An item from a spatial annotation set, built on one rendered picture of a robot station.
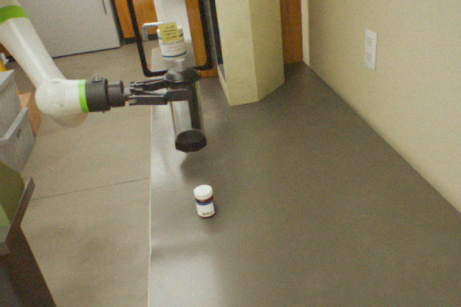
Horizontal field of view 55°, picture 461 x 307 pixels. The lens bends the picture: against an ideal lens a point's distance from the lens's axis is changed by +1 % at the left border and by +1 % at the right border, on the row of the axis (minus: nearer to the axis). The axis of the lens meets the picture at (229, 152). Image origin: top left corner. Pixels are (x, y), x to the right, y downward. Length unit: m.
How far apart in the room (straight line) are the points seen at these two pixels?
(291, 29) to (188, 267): 1.31
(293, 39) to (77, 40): 4.95
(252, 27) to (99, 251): 1.59
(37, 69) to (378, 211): 1.04
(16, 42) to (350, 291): 1.15
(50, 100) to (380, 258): 0.90
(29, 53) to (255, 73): 0.75
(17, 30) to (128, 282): 1.38
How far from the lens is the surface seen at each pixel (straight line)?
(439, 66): 1.14
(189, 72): 1.23
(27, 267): 1.53
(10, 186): 1.35
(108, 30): 6.60
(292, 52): 2.05
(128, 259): 2.51
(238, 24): 1.57
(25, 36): 1.50
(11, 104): 3.83
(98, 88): 1.25
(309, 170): 1.23
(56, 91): 1.27
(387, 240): 1.01
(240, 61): 1.61
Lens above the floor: 1.60
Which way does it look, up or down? 29 degrees down
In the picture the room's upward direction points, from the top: 8 degrees counter-clockwise
